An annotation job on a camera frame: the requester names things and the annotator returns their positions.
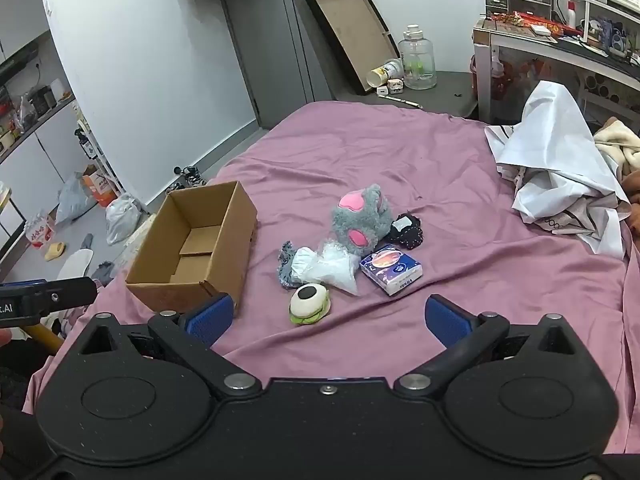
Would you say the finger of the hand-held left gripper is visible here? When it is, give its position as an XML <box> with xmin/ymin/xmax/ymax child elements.
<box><xmin>44</xmin><ymin>276</ymin><xmax>98</xmax><ymax>312</ymax></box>

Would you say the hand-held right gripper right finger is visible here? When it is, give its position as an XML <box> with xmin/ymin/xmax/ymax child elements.
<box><xmin>394</xmin><ymin>294</ymin><xmax>583</xmax><ymax>401</ymax></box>

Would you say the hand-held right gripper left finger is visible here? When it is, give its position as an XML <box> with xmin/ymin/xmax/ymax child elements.
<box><xmin>75</xmin><ymin>292</ymin><xmax>263</xmax><ymax>401</ymax></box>

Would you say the brown cardboard box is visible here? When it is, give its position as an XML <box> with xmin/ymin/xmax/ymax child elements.
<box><xmin>125</xmin><ymin>180</ymin><xmax>258</xmax><ymax>318</ymax></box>

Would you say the blue tissue pack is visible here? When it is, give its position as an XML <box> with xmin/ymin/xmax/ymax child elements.
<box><xmin>359</xmin><ymin>244</ymin><xmax>423</xmax><ymax>297</ymax></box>

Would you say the grey-blue cloth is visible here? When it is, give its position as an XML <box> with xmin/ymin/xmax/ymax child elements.
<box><xmin>277</xmin><ymin>241</ymin><xmax>301</xmax><ymax>290</ymax></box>

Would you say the black dotted sock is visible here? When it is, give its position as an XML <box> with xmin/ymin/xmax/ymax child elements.
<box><xmin>389</xmin><ymin>212</ymin><xmax>425</xmax><ymax>250</ymax></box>

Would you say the round white green plush toy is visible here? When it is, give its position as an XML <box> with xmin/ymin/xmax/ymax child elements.
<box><xmin>289</xmin><ymin>282</ymin><xmax>332</xmax><ymax>326</ymax></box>

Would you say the grey pink plush toy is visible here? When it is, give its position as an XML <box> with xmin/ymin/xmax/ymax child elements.
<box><xmin>327</xmin><ymin>184</ymin><xmax>393</xmax><ymax>256</ymax></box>

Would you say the white slipper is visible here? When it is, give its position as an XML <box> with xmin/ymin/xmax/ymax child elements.
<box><xmin>57</xmin><ymin>247</ymin><xmax>93</xmax><ymax>281</ymax></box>

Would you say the red white plastic bag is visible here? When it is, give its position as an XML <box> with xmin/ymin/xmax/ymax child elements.
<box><xmin>25</xmin><ymin>212</ymin><xmax>56</xmax><ymax>248</ymax></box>

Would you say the clear plastic bag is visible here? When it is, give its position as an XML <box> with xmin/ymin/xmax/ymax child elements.
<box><xmin>105</xmin><ymin>194</ymin><xmax>143</xmax><ymax>246</ymax></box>

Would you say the grey plastic bag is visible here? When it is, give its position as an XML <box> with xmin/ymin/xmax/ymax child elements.
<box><xmin>55</xmin><ymin>172</ymin><xmax>96</xmax><ymax>226</ymax></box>

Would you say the orange cardboard box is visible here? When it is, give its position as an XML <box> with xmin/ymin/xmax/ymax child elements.
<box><xmin>82</xmin><ymin>164</ymin><xmax>118</xmax><ymax>208</ymax></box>

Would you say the pink bed sheet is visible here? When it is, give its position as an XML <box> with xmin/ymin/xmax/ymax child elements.
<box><xmin>22</xmin><ymin>100</ymin><xmax>640</xmax><ymax>461</ymax></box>

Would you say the white duvet cover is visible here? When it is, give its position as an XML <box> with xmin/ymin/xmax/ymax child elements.
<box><xmin>484</xmin><ymin>80</ymin><xmax>632</xmax><ymax>261</ymax></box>

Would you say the thin wooden stick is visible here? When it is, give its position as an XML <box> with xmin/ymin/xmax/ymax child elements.
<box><xmin>377</xmin><ymin>94</ymin><xmax>423</xmax><ymax>109</ymax></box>

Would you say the red basket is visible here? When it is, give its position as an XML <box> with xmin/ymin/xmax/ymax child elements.
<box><xmin>469</xmin><ymin>55</ymin><xmax>506</xmax><ymax>101</ymax></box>

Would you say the beige blanket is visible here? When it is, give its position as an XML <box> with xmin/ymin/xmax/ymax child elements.
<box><xmin>592</xmin><ymin>116</ymin><xmax>640</xmax><ymax>171</ymax></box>

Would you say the clear water jug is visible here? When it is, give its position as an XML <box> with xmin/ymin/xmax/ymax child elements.
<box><xmin>397</xmin><ymin>25</ymin><xmax>437</xmax><ymax>91</ymax></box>

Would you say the white desk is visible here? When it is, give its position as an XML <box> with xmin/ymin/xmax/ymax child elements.
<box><xmin>472</xmin><ymin>17</ymin><xmax>640</xmax><ymax>126</ymax></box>

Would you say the grey door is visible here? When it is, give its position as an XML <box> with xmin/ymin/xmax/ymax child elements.
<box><xmin>220</xmin><ymin>0</ymin><xmax>341</xmax><ymax>128</ymax></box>

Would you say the black framed brown board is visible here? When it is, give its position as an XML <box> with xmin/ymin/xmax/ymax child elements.
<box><xmin>302</xmin><ymin>0</ymin><xmax>402</xmax><ymax>96</ymax></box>

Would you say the long red box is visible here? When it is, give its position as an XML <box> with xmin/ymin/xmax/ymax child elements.
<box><xmin>510</xmin><ymin>10</ymin><xmax>583</xmax><ymax>36</ymax></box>

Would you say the white monitor riser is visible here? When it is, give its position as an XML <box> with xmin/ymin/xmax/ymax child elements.
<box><xmin>570</xmin><ymin>0</ymin><xmax>640</xmax><ymax>61</ymax></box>

